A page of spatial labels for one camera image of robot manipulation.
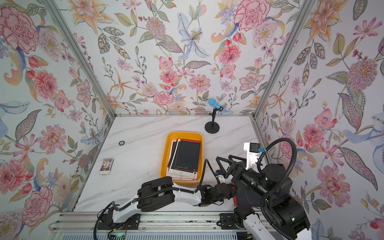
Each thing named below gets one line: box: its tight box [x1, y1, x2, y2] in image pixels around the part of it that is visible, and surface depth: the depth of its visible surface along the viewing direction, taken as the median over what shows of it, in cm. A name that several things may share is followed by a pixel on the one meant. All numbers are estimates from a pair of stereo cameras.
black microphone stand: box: [204, 106, 224, 134], surface depth 115 cm
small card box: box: [99, 157, 115, 175], surface depth 94 cm
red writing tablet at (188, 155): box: [174, 138, 201, 172], surface depth 97 cm
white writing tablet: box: [168, 138, 196, 178], surface depth 92 cm
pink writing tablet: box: [166, 168, 197, 181], surface depth 90 cm
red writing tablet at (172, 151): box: [167, 139, 179, 171], surface depth 100 cm
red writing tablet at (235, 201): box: [233, 195, 239, 207], surface depth 81 cm
